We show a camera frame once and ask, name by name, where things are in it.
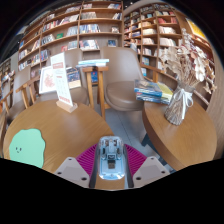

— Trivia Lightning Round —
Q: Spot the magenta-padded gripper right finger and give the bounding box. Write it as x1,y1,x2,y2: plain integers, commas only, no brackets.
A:
123,143,170,190

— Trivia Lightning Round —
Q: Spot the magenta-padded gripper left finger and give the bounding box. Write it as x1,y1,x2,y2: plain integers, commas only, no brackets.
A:
54,143,100,189

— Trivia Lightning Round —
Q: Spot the green cloud-shaped mouse pad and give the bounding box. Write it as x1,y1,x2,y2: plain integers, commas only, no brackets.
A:
8,128,46,169

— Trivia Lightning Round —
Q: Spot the brown chair with wooden arms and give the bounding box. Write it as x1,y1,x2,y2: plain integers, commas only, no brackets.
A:
14,48,111,121

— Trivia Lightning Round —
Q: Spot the stack of colourful books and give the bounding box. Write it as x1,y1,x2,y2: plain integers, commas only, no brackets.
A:
133,78,174,105

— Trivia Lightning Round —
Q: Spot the brown upholstered chair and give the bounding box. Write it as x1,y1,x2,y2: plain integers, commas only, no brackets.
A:
0,66,33,118
99,45,164,113

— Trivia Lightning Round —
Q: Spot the white sign on wooden base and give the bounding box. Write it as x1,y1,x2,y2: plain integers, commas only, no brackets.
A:
49,51,79,114

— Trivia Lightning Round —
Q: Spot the dark cover book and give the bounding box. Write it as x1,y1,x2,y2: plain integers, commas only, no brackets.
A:
65,66,82,90

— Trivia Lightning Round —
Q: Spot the white framed picture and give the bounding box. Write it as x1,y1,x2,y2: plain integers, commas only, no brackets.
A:
38,65,58,95

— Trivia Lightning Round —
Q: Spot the glass vase with dried flowers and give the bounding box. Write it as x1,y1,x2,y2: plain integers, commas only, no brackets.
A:
159,28,218,127

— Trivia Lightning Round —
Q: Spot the stack of blue white books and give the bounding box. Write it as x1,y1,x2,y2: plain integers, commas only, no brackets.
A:
75,58,110,69

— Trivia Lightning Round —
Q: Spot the small distant wooden bookshelf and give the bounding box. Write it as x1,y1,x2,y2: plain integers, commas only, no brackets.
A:
0,58,16,91

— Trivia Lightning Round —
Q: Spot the wooden bookshelf with yellow poster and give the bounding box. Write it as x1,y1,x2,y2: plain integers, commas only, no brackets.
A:
123,3,218,101

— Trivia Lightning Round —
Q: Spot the wide wooden bookshelf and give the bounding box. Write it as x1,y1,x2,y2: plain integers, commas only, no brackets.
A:
16,1,124,73

